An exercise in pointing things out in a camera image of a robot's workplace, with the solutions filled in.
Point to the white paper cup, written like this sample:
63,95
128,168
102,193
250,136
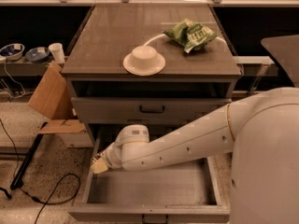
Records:
56,49

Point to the open grey middle drawer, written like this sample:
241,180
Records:
191,192

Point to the green chip bag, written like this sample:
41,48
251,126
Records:
191,35

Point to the black left table leg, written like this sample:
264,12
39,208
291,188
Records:
17,181

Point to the blue bowl right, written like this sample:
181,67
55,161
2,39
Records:
37,55

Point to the orange can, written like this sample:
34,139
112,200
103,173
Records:
98,156

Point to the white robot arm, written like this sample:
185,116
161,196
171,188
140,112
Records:
261,132

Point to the brown cardboard box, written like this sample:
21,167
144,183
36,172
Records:
52,100

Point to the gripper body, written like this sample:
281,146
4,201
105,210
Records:
107,157

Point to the white upside-down bowl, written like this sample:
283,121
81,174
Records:
144,61

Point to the grey drawer cabinet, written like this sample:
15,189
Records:
94,67

